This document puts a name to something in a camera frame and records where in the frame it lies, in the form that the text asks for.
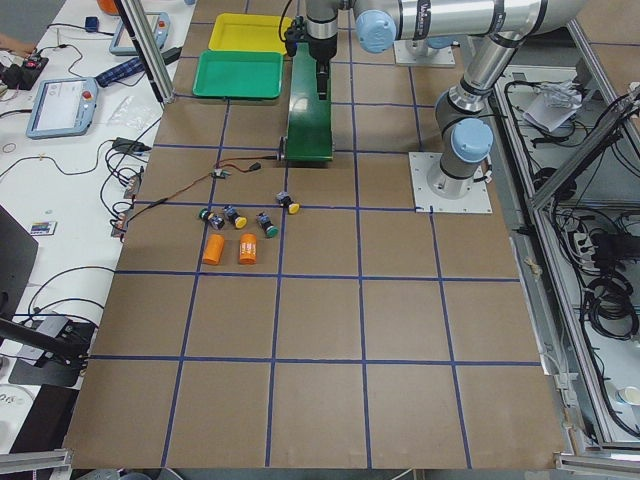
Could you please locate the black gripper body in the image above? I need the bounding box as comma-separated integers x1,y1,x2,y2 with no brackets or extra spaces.
285,16,335,64

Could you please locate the yellow push button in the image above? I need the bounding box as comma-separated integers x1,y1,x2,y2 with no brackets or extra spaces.
276,191,301,215
222,205,247,230

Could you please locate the green push button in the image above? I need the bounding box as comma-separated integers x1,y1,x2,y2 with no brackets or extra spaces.
256,212,279,238
198,208,225,230

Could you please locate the orange cylinder with 4680 label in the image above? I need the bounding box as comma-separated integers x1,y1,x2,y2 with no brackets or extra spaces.
238,233,258,265

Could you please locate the plain orange cylinder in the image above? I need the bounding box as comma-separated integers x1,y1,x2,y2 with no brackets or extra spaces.
201,234,225,265

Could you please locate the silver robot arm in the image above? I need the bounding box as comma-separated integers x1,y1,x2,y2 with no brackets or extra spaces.
349,0,585,199
283,0,351,100

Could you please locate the green conveyor belt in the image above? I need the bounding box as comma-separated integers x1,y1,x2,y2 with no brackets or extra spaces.
279,43,333,163

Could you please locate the green plastic tray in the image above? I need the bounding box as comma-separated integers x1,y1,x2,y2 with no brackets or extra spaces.
192,50,284,100

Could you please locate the yellow plastic tray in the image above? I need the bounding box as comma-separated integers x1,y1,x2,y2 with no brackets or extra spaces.
208,13,291,55

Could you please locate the black power adapter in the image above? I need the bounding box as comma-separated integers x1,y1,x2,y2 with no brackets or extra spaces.
162,47,182,65

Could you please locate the far teach pendant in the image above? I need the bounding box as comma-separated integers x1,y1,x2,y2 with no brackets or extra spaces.
108,12,171,56

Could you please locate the teach pendant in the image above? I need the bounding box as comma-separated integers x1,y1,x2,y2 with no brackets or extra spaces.
26,77,98,140
108,12,171,56

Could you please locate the crumpled white paper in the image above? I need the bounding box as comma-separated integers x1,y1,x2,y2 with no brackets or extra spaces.
523,80,583,133

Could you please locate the near teach pendant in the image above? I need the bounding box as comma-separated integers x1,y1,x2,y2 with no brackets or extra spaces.
26,77,98,140

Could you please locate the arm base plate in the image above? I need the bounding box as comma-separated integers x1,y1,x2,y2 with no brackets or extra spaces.
409,152,493,215
394,37,455,68

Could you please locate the red black power cable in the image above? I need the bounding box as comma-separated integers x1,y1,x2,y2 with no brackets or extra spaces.
119,154,281,226

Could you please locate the aluminium frame post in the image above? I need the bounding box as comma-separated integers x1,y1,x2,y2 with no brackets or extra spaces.
114,0,174,105

